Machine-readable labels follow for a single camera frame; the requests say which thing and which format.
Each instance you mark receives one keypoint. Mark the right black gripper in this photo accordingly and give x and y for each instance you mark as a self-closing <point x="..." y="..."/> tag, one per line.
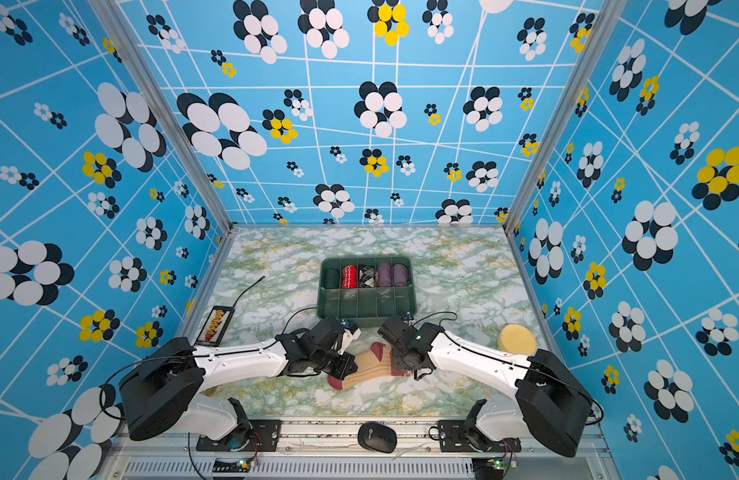
<point x="397" y="364"/>

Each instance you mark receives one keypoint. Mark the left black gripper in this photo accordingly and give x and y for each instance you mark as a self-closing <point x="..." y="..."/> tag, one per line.
<point x="348" y="360"/>

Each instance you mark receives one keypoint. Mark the beige purple striped sock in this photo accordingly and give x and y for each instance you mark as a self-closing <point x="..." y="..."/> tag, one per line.
<point x="374" y="363"/>

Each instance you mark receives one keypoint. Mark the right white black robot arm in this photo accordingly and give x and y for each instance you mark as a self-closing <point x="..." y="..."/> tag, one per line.
<point x="550" y="404"/>

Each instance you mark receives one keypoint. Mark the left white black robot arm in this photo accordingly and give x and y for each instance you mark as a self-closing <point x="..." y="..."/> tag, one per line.
<point x="165" y="392"/>

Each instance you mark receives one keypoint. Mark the green plastic organizer tray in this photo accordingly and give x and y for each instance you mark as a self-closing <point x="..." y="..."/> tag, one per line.
<point x="367" y="307"/>

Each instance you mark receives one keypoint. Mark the dark green rolled sock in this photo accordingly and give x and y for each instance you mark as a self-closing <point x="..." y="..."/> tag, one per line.
<point x="331" y="278"/>

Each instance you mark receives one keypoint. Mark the red rolled sock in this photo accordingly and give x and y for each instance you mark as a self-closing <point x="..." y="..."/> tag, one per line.
<point x="349" y="277"/>

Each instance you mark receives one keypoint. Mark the black white argyle rolled sock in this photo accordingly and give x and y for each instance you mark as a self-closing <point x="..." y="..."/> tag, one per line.
<point x="366" y="276"/>

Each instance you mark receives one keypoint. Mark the black computer mouse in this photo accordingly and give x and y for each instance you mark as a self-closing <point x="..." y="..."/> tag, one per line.
<point x="377" y="437"/>

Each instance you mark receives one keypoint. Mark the yellow round sponge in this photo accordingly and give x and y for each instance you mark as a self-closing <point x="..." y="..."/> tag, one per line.
<point x="517" y="339"/>

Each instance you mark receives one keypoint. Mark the black tray with skewers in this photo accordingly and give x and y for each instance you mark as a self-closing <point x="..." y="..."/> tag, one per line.
<point x="218" y="320"/>

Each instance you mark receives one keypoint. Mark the left green circuit board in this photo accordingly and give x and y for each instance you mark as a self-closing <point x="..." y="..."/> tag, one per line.
<point x="230" y="466"/>

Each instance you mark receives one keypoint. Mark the green circuit board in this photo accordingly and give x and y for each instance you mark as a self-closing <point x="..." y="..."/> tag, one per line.
<point x="490" y="467"/>
<point x="230" y="466"/>

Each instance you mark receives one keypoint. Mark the right green circuit board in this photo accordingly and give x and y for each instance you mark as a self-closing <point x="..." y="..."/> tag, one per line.
<point x="490" y="467"/>

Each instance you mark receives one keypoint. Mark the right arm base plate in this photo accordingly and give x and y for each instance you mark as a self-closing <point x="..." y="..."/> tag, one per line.
<point x="460" y="436"/>

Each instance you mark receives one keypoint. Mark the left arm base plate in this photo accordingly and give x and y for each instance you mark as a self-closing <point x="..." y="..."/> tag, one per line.
<point x="259" y="436"/>

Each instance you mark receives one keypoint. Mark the aluminium front rail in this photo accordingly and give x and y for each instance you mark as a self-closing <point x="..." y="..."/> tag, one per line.
<point x="327" y="448"/>

